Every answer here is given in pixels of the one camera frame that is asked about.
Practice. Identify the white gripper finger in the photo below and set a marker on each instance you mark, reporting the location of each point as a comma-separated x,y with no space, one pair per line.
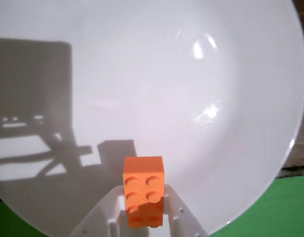
99,217
184,217

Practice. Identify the white round plate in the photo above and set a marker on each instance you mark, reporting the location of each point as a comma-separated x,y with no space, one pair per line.
166,86

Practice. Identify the orange lego block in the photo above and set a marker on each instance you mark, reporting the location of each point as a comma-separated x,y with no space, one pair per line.
144,180

